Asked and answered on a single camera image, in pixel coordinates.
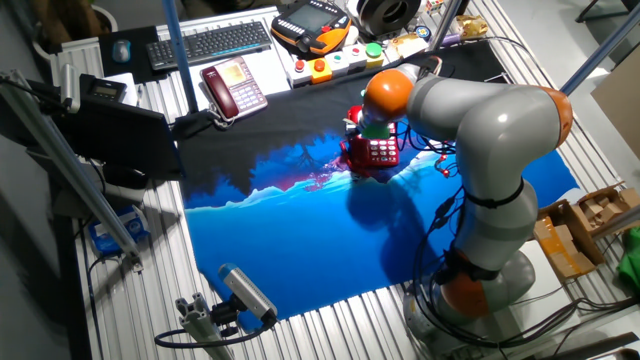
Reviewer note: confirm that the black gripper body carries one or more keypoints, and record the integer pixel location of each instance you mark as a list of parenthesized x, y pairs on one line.
[(356, 131)]

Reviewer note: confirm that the red telephone handset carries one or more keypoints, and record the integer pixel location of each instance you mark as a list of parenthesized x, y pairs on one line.
[(354, 113)]

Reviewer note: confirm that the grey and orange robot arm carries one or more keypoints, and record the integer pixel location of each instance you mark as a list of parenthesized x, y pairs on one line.
[(500, 130)]

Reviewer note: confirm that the red telephone base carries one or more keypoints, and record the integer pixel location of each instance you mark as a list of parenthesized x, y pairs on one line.
[(382, 150)]

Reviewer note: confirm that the maroon desk telephone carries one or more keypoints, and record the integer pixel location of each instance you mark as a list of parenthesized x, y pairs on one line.
[(232, 87)]

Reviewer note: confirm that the orange box orange button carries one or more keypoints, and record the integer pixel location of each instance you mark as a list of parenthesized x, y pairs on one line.
[(320, 72)]

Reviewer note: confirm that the white box green button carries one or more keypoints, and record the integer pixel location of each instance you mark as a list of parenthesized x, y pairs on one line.
[(337, 62)]

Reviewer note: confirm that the white box small red button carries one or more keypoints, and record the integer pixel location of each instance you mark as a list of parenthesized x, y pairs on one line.
[(355, 56)]

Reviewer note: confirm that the yellow box big green button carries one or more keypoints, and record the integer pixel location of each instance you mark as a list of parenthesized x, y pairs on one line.
[(374, 52)]

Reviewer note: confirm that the white box red mushroom button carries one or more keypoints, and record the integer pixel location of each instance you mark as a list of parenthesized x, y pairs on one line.
[(299, 72)]

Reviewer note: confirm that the pale yellow snack packet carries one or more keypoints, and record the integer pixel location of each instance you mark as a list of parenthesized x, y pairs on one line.
[(407, 45)]

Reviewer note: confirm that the black and orange teach pendant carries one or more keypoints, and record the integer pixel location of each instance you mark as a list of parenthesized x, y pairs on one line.
[(310, 25)]

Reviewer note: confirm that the round blue and white disc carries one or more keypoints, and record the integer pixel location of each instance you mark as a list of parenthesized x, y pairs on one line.
[(423, 32)]

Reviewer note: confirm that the black filament spool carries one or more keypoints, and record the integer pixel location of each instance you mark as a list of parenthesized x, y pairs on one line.
[(390, 15)]

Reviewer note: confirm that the blue and black printed cloth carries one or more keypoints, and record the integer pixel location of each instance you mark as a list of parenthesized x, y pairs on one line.
[(300, 240)]

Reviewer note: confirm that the Rubik's cube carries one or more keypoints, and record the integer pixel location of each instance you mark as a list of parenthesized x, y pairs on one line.
[(434, 6)]

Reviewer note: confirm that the gold snack bag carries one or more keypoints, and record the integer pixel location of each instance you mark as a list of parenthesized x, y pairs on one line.
[(471, 26)]

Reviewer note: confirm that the black computer keyboard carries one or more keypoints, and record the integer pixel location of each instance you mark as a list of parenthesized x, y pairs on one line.
[(210, 45)]

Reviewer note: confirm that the person in dark clothes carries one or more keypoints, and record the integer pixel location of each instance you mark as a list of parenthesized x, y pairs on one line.
[(187, 7)]

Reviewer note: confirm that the black monitor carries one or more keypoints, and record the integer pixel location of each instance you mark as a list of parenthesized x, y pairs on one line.
[(125, 140)]

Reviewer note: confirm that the black mouse pad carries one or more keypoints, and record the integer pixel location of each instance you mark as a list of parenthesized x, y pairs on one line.
[(142, 40)]

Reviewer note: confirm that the large open cardboard box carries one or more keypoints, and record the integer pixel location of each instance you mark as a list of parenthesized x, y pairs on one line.
[(570, 250)]

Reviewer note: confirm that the grey computer mouse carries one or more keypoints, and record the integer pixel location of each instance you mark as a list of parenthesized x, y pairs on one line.
[(121, 51)]

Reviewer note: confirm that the white flat board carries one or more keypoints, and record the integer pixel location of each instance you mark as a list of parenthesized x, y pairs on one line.
[(552, 285)]

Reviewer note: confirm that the small open cardboard box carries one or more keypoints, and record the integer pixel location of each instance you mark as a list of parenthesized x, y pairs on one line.
[(595, 205)]

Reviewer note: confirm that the small black display device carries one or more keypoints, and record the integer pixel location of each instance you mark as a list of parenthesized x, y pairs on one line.
[(105, 90)]

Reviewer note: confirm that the blue plastic packet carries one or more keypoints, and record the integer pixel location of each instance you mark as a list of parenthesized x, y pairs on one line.
[(117, 232)]

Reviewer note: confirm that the brown cardboard panel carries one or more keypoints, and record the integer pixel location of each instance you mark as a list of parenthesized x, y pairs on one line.
[(620, 105)]

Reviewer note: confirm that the black chair base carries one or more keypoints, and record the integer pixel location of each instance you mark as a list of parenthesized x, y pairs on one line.
[(600, 7)]

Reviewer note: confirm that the white plant pot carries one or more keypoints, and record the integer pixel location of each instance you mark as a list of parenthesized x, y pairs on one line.
[(107, 15)]

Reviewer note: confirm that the aluminium bar over boxes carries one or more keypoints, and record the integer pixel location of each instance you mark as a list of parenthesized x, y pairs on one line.
[(617, 222)]

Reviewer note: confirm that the long aluminium strut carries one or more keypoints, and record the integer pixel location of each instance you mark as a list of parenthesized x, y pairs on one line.
[(70, 165)]

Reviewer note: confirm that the green cloth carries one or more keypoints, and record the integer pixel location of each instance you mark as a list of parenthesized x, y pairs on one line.
[(631, 262)]

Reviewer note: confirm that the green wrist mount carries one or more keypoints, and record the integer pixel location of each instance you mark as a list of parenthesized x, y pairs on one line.
[(376, 131)]

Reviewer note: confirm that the grey frame pole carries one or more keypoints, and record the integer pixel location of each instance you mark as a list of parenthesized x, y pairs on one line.
[(446, 22)]

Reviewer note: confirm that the blue frame pole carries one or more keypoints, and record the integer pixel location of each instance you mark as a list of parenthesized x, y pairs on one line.
[(177, 55)]

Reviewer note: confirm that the silver camera with blue cap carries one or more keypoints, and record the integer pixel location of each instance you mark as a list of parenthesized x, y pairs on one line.
[(247, 292)]

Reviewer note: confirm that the short aluminium extrusion post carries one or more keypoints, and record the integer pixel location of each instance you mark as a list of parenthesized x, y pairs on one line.
[(200, 325)]

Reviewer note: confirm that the metal frame pole with clamp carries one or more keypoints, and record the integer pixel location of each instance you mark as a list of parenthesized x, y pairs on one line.
[(600, 52)]

